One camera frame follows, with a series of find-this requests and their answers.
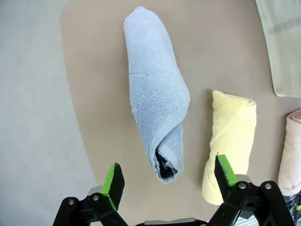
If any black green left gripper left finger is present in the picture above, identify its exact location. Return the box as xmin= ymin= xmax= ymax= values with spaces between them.
xmin=53 ymin=162 xmax=127 ymax=226

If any pale yellow rolled towel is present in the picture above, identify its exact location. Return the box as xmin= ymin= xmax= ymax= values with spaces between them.
xmin=201 ymin=89 xmax=257 ymax=206

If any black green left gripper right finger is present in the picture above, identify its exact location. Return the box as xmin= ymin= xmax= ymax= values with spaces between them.
xmin=206 ymin=154 xmax=296 ymax=226

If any light blue towel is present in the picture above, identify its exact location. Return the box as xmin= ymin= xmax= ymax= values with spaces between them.
xmin=123 ymin=6 xmax=190 ymax=186

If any dark patterned cloth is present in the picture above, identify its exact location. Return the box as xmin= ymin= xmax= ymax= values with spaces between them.
xmin=283 ymin=194 xmax=301 ymax=226

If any beige fabric storage bin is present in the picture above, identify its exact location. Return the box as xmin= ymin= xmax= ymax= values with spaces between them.
xmin=255 ymin=0 xmax=301 ymax=97

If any pink rolled towel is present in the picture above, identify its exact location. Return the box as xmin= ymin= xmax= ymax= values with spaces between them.
xmin=277 ymin=111 xmax=301 ymax=191

